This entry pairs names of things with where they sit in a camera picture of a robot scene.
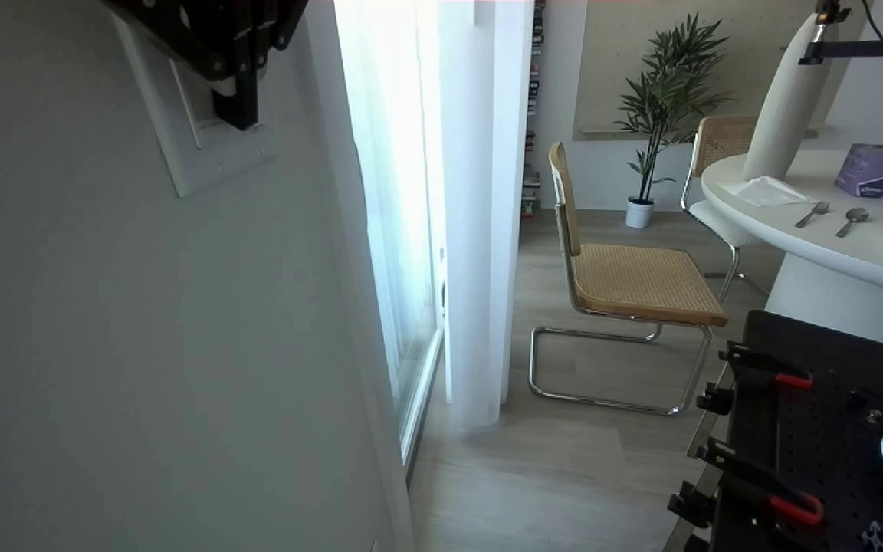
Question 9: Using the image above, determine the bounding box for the wicker cantilever chair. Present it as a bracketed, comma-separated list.
[528, 141, 727, 418]

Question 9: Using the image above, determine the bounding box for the silver fork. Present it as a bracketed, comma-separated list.
[793, 203, 832, 226]

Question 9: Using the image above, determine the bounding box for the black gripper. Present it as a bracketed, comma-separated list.
[101, 0, 311, 131]

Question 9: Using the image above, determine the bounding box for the silver spoon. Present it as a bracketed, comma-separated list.
[836, 205, 872, 239]

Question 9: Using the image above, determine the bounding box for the white paper napkin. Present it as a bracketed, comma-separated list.
[727, 175, 803, 209]

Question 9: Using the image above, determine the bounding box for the potted green plant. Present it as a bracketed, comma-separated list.
[621, 16, 727, 229]

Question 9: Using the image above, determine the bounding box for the round white table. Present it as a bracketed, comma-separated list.
[709, 150, 883, 344]

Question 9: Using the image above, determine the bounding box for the white glass sliding door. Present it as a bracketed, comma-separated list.
[335, 0, 442, 469]

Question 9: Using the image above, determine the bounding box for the red black clamp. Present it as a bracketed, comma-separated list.
[695, 340, 816, 414]
[669, 439, 825, 529]

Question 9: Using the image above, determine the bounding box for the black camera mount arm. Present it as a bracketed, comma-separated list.
[801, 0, 883, 64]

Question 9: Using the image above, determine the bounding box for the white switch wall plate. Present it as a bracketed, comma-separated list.
[114, 16, 277, 195]

